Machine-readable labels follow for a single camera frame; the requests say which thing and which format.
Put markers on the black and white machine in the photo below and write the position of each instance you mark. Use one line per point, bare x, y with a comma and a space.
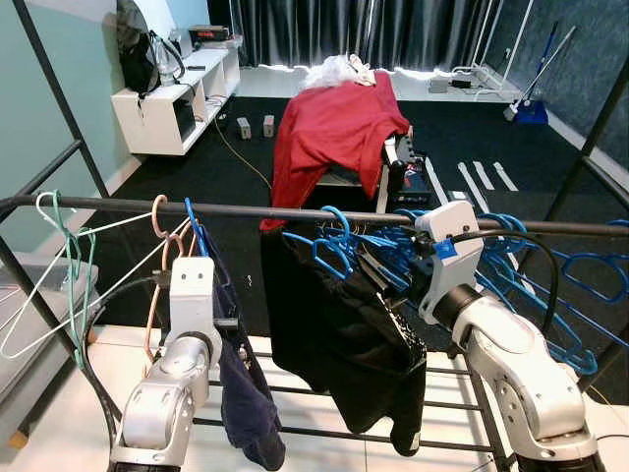
408, 182

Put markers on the black bag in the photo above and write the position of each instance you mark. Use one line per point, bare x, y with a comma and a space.
138, 59

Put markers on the white crumpled cloth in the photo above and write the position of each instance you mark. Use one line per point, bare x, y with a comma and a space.
334, 71

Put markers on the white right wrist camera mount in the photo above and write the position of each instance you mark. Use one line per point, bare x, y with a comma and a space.
452, 218

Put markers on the black curtains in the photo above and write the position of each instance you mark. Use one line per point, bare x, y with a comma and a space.
373, 29

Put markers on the red cloth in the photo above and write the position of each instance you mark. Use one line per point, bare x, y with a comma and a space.
334, 133

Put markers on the blue head mop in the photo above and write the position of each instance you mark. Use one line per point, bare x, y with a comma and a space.
532, 111

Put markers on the white power strip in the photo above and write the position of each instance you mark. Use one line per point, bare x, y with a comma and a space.
496, 84

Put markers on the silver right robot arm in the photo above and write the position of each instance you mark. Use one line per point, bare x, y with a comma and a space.
521, 383

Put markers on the navy blue garment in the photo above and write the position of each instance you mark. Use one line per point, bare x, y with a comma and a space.
246, 403

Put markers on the small grey box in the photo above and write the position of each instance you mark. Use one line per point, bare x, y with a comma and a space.
268, 126
244, 128

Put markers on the white shelf unit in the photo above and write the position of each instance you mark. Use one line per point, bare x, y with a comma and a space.
142, 123

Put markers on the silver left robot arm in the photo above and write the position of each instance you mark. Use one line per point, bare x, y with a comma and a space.
162, 403

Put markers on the black device with red display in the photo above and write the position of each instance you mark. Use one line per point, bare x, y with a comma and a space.
209, 34

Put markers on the plain black garment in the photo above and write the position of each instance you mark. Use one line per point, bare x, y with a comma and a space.
324, 334

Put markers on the black metal clothes rack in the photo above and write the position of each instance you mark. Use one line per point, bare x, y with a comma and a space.
241, 210

